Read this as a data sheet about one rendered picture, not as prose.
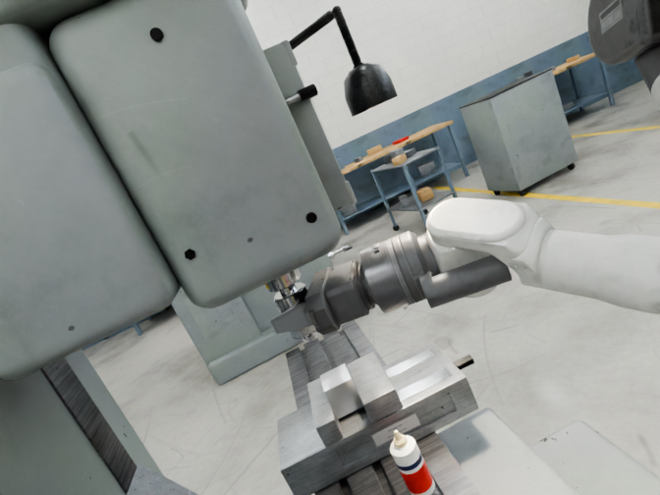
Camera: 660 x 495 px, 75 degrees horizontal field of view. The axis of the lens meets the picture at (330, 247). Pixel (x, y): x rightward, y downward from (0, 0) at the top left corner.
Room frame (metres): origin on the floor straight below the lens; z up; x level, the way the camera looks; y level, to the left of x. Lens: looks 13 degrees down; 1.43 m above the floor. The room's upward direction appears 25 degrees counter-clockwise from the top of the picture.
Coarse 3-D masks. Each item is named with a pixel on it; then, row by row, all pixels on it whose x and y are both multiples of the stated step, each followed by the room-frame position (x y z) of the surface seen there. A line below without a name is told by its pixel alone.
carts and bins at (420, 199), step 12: (396, 156) 4.84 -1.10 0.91; (408, 156) 4.92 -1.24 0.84; (420, 156) 4.61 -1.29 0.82; (384, 168) 4.96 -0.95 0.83; (408, 168) 5.41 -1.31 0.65; (444, 168) 4.68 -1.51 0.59; (408, 180) 4.56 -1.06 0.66; (420, 192) 4.81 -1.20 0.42; (432, 192) 4.81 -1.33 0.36; (444, 192) 4.79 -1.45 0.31; (396, 204) 5.31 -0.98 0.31; (408, 204) 4.92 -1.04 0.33; (420, 204) 4.56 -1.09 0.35; (432, 204) 4.59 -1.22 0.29; (396, 228) 5.29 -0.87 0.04
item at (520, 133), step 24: (552, 72) 4.52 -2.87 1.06; (504, 96) 4.41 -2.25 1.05; (528, 96) 4.46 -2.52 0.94; (552, 96) 4.51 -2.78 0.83; (480, 120) 4.62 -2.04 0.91; (504, 120) 4.39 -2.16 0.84; (528, 120) 4.44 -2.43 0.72; (552, 120) 4.49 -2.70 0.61; (480, 144) 4.77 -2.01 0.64; (504, 144) 4.39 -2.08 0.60; (528, 144) 4.42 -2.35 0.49; (552, 144) 4.48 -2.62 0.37; (504, 168) 4.51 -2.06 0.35; (528, 168) 4.41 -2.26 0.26; (552, 168) 4.46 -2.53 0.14
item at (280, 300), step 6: (300, 288) 0.54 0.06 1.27; (306, 288) 0.55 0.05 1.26; (276, 294) 0.56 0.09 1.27; (288, 294) 0.54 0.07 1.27; (294, 294) 0.53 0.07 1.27; (300, 294) 0.53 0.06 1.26; (276, 300) 0.54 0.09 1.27; (282, 300) 0.53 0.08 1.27; (288, 300) 0.53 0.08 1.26; (294, 300) 0.53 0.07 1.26
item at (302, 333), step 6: (300, 300) 0.53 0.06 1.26; (282, 306) 0.53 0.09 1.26; (288, 306) 0.53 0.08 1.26; (282, 312) 0.54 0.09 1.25; (294, 330) 0.53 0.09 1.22; (300, 330) 0.53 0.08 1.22; (306, 330) 0.53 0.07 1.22; (312, 330) 0.53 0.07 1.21; (294, 336) 0.54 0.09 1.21; (300, 336) 0.53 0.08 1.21; (306, 336) 0.53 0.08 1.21
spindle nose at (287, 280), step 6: (294, 270) 0.54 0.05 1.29; (282, 276) 0.53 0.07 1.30; (288, 276) 0.53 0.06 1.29; (294, 276) 0.54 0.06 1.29; (300, 276) 0.55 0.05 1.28; (270, 282) 0.53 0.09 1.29; (276, 282) 0.53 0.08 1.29; (282, 282) 0.53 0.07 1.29; (288, 282) 0.53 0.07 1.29; (294, 282) 0.53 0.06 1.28; (270, 288) 0.54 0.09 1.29; (276, 288) 0.53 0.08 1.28; (282, 288) 0.53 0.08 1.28
